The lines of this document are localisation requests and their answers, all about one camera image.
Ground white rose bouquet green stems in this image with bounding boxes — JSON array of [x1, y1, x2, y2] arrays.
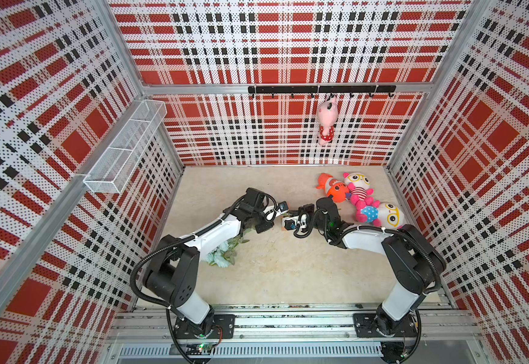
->
[[203, 227, 254, 268]]

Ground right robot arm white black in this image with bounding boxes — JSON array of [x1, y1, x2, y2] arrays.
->
[[283, 197, 446, 338]]

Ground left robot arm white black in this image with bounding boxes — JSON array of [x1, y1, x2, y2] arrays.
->
[[129, 188, 288, 338]]

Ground orange fish plush toy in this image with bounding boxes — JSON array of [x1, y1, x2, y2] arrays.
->
[[317, 173, 349, 203]]

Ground pink striped owl plush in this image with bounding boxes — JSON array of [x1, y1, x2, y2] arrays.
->
[[343, 172, 380, 210]]

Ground white blue owl plush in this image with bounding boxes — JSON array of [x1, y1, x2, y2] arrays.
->
[[355, 202, 408, 229]]

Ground pink hanging plush toy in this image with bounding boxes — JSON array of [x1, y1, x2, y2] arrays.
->
[[317, 96, 339, 146]]

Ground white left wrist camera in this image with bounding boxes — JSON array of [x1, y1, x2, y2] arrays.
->
[[264, 201, 289, 221]]

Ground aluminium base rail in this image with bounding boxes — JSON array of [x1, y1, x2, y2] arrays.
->
[[102, 303, 490, 363]]

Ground black hook rail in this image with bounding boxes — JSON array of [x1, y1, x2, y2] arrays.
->
[[248, 85, 397, 96]]

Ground white wire mesh basket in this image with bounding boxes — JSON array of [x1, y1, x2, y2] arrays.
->
[[84, 99, 167, 194]]

